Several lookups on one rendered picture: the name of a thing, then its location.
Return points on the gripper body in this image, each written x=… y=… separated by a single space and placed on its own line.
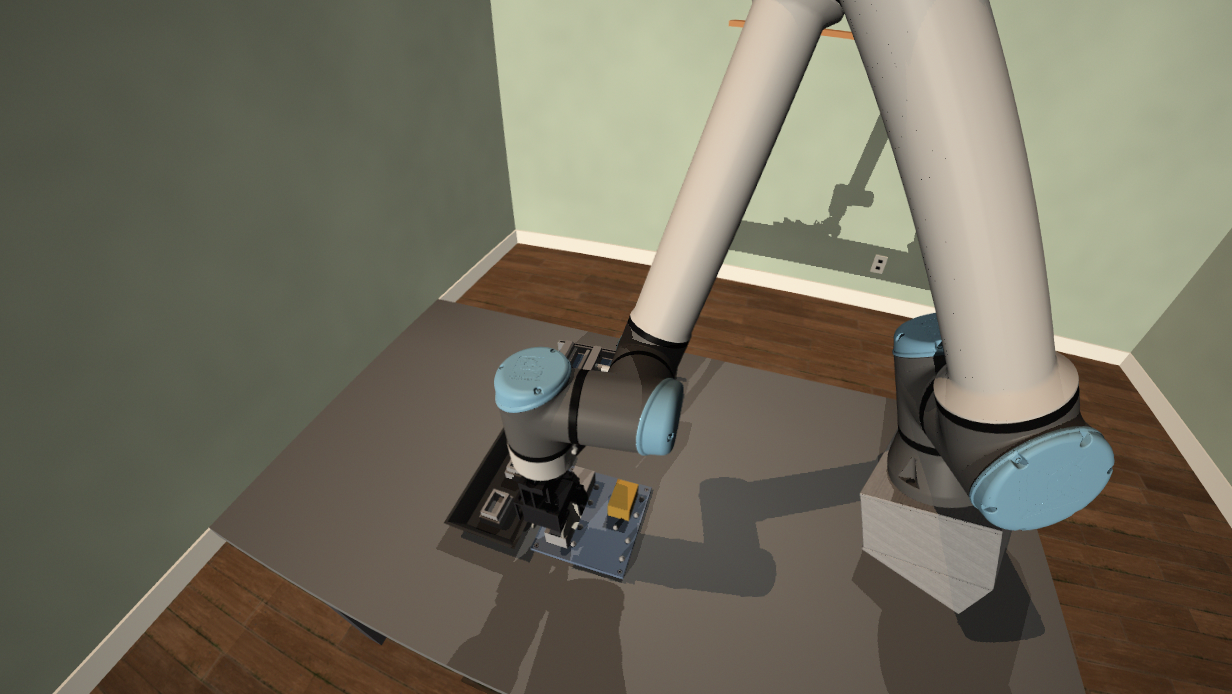
x=547 y=509

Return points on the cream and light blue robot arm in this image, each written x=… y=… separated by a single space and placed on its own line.
x=942 y=86

